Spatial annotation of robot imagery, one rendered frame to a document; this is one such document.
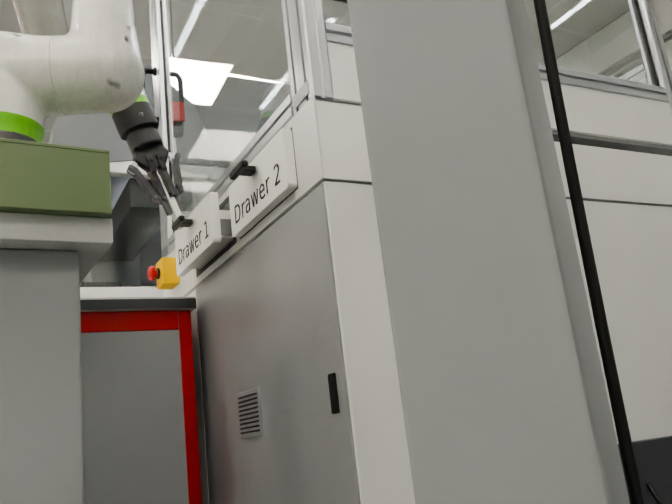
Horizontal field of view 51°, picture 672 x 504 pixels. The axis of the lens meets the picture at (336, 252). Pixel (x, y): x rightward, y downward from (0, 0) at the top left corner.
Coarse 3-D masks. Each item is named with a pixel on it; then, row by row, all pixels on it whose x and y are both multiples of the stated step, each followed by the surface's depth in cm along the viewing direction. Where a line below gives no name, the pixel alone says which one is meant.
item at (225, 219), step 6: (222, 210) 147; (222, 216) 147; (228, 216) 148; (222, 222) 146; (228, 222) 147; (222, 228) 146; (228, 228) 146; (222, 234) 145; (228, 234) 146; (222, 240) 148; (228, 240) 148; (216, 246) 151; (222, 246) 152; (210, 252) 155; (216, 252) 156; (204, 258) 160; (210, 258) 160; (198, 264) 164; (204, 264) 165
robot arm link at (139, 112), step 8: (136, 104) 157; (144, 104) 159; (120, 112) 157; (128, 112) 157; (136, 112) 157; (144, 112) 158; (152, 112) 160; (120, 120) 157; (128, 120) 156; (136, 120) 156; (144, 120) 157; (152, 120) 159; (120, 128) 158; (128, 128) 156; (136, 128) 158; (120, 136) 159
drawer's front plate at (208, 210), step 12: (216, 192) 146; (204, 204) 148; (216, 204) 145; (192, 216) 156; (204, 216) 148; (216, 216) 144; (192, 228) 156; (204, 228) 148; (216, 228) 143; (180, 240) 165; (192, 240) 156; (204, 240) 148; (216, 240) 143; (180, 252) 164; (192, 252) 156; (204, 252) 149; (180, 264) 164; (192, 264) 158
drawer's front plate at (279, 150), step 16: (272, 144) 124; (288, 144) 119; (256, 160) 130; (272, 160) 123; (288, 160) 119; (240, 176) 138; (256, 176) 130; (272, 176) 123; (288, 176) 118; (240, 192) 138; (256, 192) 130; (272, 192) 123; (288, 192) 120; (240, 208) 138; (256, 208) 130; (272, 208) 127; (240, 224) 137
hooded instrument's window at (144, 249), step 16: (112, 176) 237; (128, 176) 239; (112, 192) 235; (128, 192) 238; (144, 192) 240; (112, 208) 234; (128, 208) 236; (144, 208) 239; (128, 224) 235; (144, 224) 237; (128, 240) 233; (144, 240) 236; (160, 240) 238; (112, 256) 229; (128, 256) 232; (144, 256) 234; (160, 256) 237; (96, 272) 225; (112, 272) 228; (128, 272) 230; (144, 272) 233
